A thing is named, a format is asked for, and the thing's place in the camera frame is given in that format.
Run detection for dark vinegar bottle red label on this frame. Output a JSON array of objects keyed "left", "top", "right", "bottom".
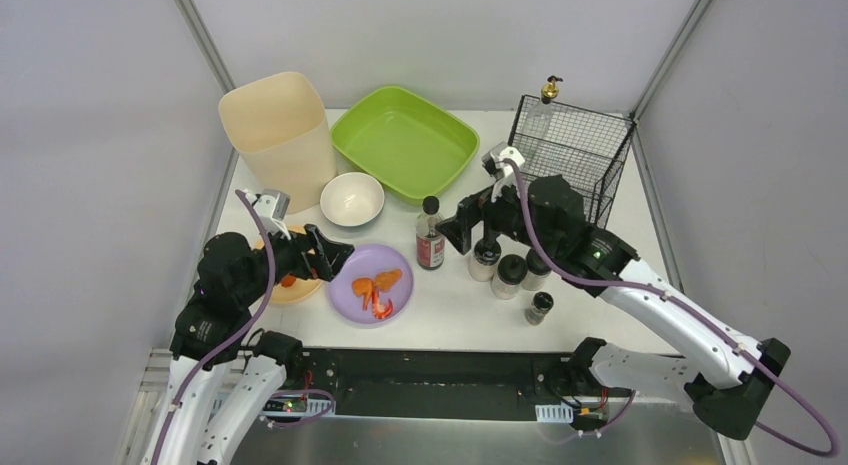
[{"left": 415, "top": 196, "right": 445, "bottom": 270}]

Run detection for white powder shaker bottle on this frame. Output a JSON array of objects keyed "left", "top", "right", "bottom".
[{"left": 468, "top": 238, "right": 502, "bottom": 282}]

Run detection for black-cap shaker bottle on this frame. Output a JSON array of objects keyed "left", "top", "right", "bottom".
[{"left": 521, "top": 249, "right": 551, "bottom": 291}]

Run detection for speckled seasoning shaker bottle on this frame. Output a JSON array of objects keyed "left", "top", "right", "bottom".
[{"left": 490, "top": 254, "right": 528, "bottom": 300}]

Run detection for clear oil bottle gold spout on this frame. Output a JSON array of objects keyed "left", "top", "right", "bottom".
[{"left": 521, "top": 75, "right": 563, "bottom": 140}]

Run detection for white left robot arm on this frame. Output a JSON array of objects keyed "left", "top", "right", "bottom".
[{"left": 140, "top": 224, "right": 355, "bottom": 464}]

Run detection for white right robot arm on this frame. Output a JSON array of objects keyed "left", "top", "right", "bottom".
[{"left": 436, "top": 176, "right": 790, "bottom": 440}]

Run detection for purple plastic plate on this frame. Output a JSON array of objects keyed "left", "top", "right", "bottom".
[{"left": 327, "top": 244, "right": 414, "bottom": 327}]

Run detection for yellow plastic plate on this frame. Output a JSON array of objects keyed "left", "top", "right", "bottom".
[{"left": 254, "top": 224, "right": 325, "bottom": 307}]

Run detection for orange chicken wing toy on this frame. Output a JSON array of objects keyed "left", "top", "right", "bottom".
[{"left": 351, "top": 277, "right": 377, "bottom": 311}]

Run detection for brown food scraps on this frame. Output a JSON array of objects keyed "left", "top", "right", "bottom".
[{"left": 280, "top": 275, "right": 297, "bottom": 288}]

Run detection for white ceramic bowl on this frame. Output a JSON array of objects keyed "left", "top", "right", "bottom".
[{"left": 319, "top": 172, "right": 385, "bottom": 227}]

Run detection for fried chicken nugget piece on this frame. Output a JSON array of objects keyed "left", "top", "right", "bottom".
[{"left": 374, "top": 269, "right": 403, "bottom": 292}]

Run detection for small pepper jar black cap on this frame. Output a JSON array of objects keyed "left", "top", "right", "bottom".
[{"left": 524, "top": 291, "right": 554, "bottom": 326}]

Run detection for red shrimp toy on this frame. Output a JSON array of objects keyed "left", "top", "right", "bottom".
[{"left": 370, "top": 289, "right": 394, "bottom": 320}]

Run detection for green plastic tub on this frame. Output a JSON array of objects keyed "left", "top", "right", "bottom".
[{"left": 331, "top": 86, "right": 480, "bottom": 204}]

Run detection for beige plastic bin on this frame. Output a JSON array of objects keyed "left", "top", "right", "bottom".
[{"left": 218, "top": 71, "right": 337, "bottom": 214}]

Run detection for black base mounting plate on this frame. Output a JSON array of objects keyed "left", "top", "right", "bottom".
[{"left": 288, "top": 348, "right": 604, "bottom": 421}]

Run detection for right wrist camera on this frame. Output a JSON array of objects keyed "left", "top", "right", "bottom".
[{"left": 482, "top": 142, "right": 525, "bottom": 203}]

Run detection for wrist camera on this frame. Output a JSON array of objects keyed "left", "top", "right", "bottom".
[
  {"left": 242, "top": 189, "right": 291, "bottom": 239},
  {"left": 482, "top": 142, "right": 525, "bottom": 203}
]

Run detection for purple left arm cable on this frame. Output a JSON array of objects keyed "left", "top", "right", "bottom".
[{"left": 149, "top": 188, "right": 337, "bottom": 465}]

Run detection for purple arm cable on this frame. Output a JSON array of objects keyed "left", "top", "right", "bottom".
[
  {"left": 149, "top": 188, "right": 337, "bottom": 465},
  {"left": 500, "top": 158, "right": 841, "bottom": 459}
]

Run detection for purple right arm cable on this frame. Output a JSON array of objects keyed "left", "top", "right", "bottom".
[{"left": 500, "top": 158, "right": 841, "bottom": 459}]

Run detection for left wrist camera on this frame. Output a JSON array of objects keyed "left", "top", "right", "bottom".
[{"left": 242, "top": 189, "right": 291, "bottom": 239}]

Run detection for black wire basket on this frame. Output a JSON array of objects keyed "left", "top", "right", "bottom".
[{"left": 508, "top": 94, "right": 635, "bottom": 227}]

